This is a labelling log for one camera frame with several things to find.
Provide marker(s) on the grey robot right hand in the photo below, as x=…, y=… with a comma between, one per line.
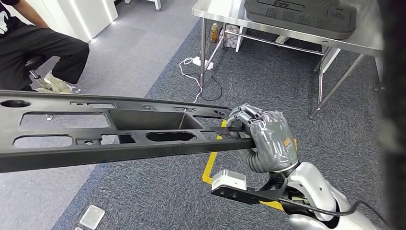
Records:
x=272, y=143

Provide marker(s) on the long black plastic panel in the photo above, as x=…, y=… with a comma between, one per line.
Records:
x=95, y=155

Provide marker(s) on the stainless steel workbench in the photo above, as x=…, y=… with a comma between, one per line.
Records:
x=364, y=35

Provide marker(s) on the white crumpled cloth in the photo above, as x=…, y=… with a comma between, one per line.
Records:
x=281, y=39

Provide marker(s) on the white power strip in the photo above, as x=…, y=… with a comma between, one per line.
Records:
x=203, y=63

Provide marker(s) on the patterned bag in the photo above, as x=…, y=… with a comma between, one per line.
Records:
x=230, y=36

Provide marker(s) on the black engine cover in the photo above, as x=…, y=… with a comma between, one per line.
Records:
x=301, y=22

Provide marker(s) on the amber bottle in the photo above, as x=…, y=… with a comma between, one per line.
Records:
x=214, y=33

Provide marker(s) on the metal floor socket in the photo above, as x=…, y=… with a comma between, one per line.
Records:
x=92, y=217

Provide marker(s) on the white cabinet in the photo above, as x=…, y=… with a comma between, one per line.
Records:
x=79, y=16

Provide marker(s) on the person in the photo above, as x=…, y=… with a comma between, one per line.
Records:
x=31, y=47

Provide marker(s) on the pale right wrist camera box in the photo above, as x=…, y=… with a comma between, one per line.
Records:
x=228, y=179

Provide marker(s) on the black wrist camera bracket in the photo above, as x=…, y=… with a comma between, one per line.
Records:
x=241, y=195

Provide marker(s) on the white table frame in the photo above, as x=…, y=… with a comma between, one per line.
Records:
x=157, y=4

